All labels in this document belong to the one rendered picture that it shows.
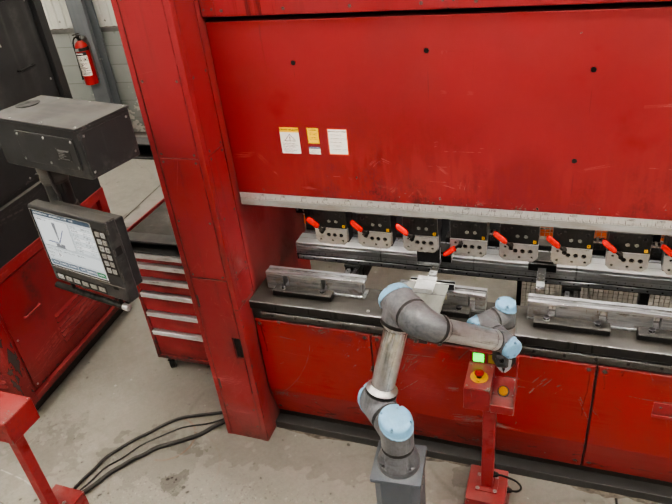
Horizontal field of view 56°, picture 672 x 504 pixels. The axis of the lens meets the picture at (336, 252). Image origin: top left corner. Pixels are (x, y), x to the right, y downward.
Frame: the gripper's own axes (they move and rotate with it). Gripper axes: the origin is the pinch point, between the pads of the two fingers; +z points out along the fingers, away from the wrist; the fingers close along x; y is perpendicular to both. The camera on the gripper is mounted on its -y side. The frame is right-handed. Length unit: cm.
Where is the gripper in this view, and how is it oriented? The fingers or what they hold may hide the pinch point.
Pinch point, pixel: (503, 371)
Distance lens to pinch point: 263.3
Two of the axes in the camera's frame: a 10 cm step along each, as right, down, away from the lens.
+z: 1.4, 8.0, 5.9
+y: 3.2, -6.0, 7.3
